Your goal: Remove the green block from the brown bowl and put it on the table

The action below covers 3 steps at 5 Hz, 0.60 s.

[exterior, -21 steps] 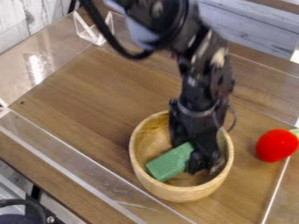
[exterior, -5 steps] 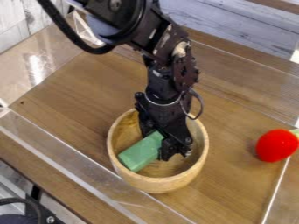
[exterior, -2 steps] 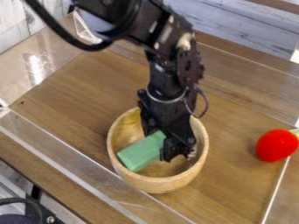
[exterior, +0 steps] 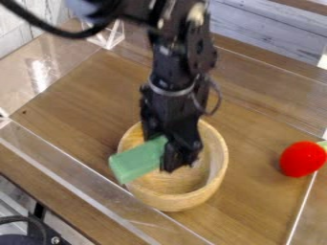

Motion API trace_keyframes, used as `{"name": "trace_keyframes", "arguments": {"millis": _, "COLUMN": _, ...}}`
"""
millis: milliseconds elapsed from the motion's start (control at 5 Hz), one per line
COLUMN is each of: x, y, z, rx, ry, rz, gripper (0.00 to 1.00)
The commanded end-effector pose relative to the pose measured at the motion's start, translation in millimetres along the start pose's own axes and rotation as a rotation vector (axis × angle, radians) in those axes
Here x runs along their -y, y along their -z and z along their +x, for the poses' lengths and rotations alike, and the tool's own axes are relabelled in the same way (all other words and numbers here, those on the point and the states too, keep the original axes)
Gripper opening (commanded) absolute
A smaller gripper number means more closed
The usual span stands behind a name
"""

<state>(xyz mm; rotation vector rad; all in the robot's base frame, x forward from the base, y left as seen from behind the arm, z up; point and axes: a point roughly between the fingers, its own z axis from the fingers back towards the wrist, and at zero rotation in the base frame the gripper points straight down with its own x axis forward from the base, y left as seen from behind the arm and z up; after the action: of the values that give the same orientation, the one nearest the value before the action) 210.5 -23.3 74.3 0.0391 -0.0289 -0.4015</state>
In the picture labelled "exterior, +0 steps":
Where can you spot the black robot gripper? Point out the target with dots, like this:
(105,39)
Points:
(169,113)

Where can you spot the green rectangular block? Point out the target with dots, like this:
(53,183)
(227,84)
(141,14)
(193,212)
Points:
(136,161)

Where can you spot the brown wooden bowl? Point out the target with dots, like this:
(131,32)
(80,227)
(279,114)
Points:
(177,191)

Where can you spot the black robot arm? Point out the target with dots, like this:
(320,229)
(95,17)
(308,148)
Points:
(177,29)

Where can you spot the red strawberry toy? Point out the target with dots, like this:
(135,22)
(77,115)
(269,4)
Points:
(303,158)

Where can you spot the black metal table leg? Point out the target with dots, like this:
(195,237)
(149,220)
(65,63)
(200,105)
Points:
(39,212)

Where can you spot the clear acrylic corner bracket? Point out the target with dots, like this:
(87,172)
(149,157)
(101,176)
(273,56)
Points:
(111,36)

